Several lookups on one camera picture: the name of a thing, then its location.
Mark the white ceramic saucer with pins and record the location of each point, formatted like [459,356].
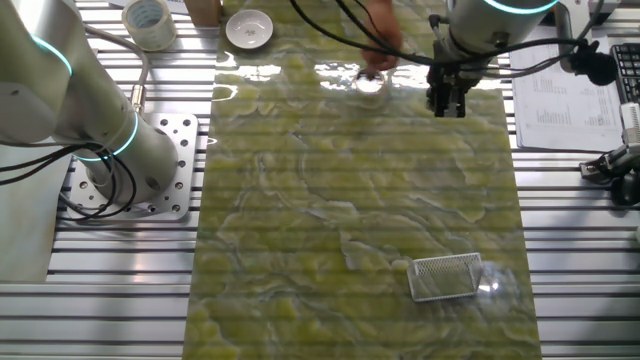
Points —
[249,29]

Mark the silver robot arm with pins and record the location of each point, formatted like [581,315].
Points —
[75,100]

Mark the black round knob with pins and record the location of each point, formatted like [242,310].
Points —
[595,65]

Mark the person's left hand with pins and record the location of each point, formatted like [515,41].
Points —
[385,35]

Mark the green marble pattern mat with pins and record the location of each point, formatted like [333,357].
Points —
[325,225]

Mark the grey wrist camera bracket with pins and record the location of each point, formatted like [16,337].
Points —
[564,30]

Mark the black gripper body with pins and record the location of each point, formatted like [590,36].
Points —
[452,80]

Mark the wooden block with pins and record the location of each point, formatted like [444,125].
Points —
[202,12]

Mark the clear glass bowl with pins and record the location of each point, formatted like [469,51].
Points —
[497,287]

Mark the black keyboard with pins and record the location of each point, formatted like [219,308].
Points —
[627,70]

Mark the clear tape roll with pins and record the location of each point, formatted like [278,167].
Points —
[150,25]

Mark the printed list paper sheet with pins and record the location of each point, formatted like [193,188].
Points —
[565,115]

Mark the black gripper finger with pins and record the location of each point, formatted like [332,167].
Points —
[442,105]
[457,105]

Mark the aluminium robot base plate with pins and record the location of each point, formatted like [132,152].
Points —
[180,150]

